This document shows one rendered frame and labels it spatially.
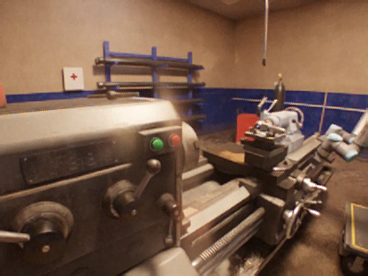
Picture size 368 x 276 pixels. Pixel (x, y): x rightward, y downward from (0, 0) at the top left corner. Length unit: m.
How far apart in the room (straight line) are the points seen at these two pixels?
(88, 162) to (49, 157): 0.08
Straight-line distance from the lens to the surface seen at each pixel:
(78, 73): 3.62
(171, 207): 0.54
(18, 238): 0.43
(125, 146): 0.47
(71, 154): 0.44
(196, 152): 0.82
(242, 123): 4.17
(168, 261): 0.71
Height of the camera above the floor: 1.38
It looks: 16 degrees down
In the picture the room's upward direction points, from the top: straight up
